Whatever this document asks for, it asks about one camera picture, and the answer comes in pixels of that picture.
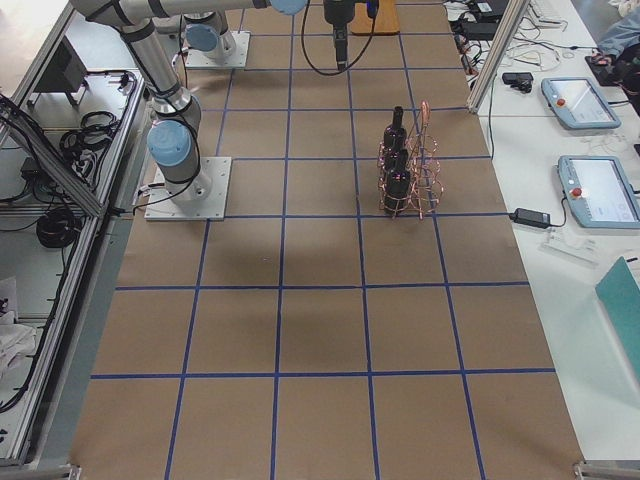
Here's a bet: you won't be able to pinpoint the dark wine bottle rear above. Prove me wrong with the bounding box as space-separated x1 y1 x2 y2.
383 106 407 153

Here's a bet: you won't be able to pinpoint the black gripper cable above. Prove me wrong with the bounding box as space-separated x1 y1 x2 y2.
300 0 381 77

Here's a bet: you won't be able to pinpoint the upper teach pendant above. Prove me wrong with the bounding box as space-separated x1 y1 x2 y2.
541 77 621 130

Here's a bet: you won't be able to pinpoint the dark wine bottle carried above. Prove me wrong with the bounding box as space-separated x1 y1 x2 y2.
384 148 411 215

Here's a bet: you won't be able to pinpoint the teach pendant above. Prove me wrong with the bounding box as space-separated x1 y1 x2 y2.
541 77 621 130
557 155 639 230

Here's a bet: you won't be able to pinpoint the lower teach pendant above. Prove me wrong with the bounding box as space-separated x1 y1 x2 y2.
557 155 639 230

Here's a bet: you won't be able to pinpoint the wooden tray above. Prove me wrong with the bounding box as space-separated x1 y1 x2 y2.
349 0 400 36

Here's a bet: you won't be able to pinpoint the black power adapter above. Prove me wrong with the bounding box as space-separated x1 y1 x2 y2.
509 208 551 229

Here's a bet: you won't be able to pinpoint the copper wire bottle basket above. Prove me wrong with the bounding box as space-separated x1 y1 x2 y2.
377 101 444 218

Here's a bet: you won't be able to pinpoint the black handheld device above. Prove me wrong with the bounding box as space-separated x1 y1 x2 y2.
502 72 533 93

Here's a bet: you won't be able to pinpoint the coiled black cables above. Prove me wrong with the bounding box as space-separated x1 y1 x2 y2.
59 110 121 174

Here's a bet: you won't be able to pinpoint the teal folder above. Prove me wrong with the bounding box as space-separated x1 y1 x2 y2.
595 257 639 357

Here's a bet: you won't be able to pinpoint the aluminium frame post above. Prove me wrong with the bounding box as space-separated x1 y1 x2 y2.
466 0 530 114

